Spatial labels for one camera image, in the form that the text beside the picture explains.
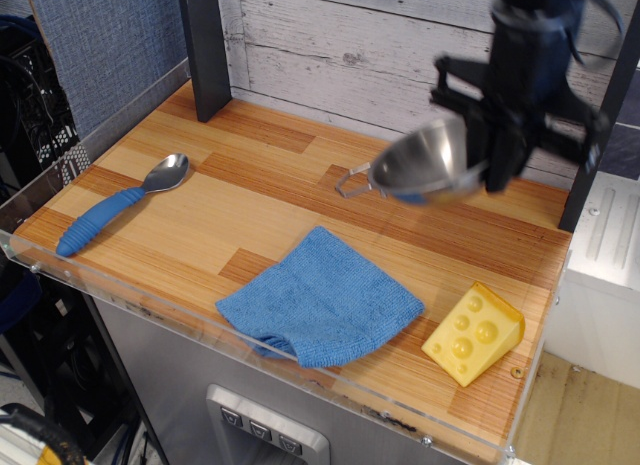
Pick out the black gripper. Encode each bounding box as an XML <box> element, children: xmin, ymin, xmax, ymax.
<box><xmin>432</xmin><ymin>21</ymin><xmax>608</xmax><ymax>193</ymax></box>

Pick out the stainless steel two-handled bowl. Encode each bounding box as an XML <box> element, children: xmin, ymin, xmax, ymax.
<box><xmin>335</xmin><ymin>116</ymin><xmax>489</xmax><ymax>206</ymax></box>

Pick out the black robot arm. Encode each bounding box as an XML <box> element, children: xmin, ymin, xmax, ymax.
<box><xmin>431</xmin><ymin>0</ymin><xmax>624</xmax><ymax>192</ymax></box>

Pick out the blue microfiber cloth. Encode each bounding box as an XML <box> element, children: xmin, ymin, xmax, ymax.
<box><xmin>216</xmin><ymin>227</ymin><xmax>425</xmax><ymax>368</ymax></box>

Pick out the white grooved appliance top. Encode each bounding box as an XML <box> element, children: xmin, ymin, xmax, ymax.
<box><xmin>568</xmin><ymin>172</ymin><xmax>639</xmax><ymax>291</ymax></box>

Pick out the yellow plastic cheese wedge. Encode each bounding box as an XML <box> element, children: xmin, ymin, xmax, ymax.
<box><xmin>421</xmin><ymin>282</ymin><xmax>525</xmax><ymax>387</ymax></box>

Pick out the silver dispenser button panel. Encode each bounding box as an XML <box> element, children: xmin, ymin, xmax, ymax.
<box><xmin>206</xmin><ymin>384</ymin><xmax>331</xmax><ymax>464</ymax></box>

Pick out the black plastic crate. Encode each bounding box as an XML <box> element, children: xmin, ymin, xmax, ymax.
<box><xmin>1</xmin><ymin>14</ymin><xmax>78</xmax><ymax>196</ymax></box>

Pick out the clear acrylic table guard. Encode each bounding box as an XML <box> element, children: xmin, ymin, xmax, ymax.
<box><xmin>1</xmin><ymin>85</ymin><xmax>570</xmax><ymax>464</ymax></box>

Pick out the yellow object bottom left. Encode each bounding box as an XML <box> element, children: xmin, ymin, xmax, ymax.
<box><xmin>36</xmin><ymin>446</ymin><xmax>62</xmax><ymax>465</ymax></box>

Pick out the dark grey right post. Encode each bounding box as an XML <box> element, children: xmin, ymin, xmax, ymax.
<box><xmin>558</xmin><ymin>1</ymin><xmax>639</xmax><ymax>233</ymax></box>

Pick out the dark grey post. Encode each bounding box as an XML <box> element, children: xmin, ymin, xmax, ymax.
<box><xmin>558</xmin><ymin>1</ymin><xmax>639</xmax><ymax>233</ymax></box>
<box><xmin>179</xmin><ymin>0</ymin><xmax>232</xmax><ymax>123</ymax></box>

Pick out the dark grey left post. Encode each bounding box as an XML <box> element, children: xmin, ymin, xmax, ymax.
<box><xmin>179</xmin><ymin>0</ymin><xmax>232</xmax><ymax>123</ymax></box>

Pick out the blue-handled metal spoon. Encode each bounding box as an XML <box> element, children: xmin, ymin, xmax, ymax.
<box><xmin>55</xmin><ymin>153</ymin><xmax>190</xmax><ymax>257</ymax></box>

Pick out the black braided cable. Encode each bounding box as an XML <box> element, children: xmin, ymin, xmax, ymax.
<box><xmin>0</xmin><ymin>407</ymin><xmax>86</xmax><ymax>465</ymax></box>

